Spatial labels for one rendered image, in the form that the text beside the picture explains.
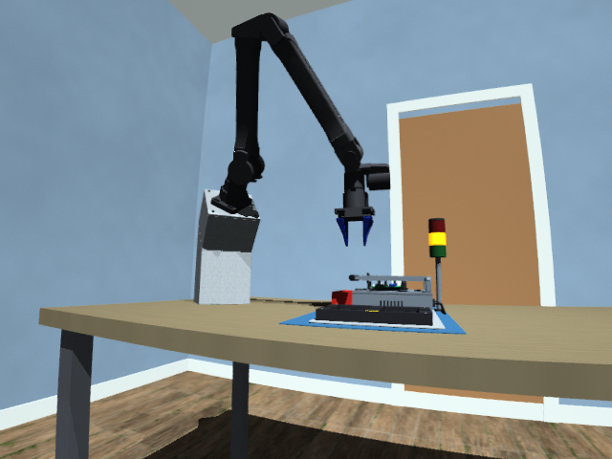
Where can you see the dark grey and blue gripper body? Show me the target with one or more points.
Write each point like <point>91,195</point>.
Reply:
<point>354,206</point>

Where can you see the red bin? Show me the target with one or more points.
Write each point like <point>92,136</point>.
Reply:
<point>342,297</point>

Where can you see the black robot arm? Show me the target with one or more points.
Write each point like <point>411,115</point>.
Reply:
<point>245,168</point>

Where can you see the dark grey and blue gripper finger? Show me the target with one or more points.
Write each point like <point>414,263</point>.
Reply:
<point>366,227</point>
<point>343,225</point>

